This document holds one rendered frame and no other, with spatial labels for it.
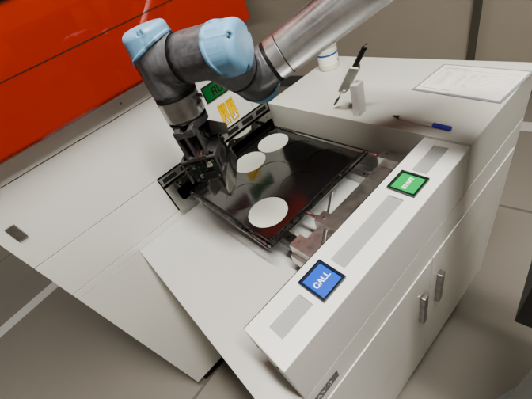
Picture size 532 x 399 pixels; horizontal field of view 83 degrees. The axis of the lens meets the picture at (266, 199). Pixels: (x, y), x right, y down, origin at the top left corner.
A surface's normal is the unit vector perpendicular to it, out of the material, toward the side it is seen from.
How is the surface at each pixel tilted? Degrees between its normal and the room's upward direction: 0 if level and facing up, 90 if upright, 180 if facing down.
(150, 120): 90
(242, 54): 90
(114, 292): 90
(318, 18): 66
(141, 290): 90
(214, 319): 0
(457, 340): 0
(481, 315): 0
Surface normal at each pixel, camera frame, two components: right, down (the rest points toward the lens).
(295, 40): -0.25, 0.39
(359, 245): -0.30, -0.70
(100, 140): 0.65, 0.35
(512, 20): -0.60, 0.66
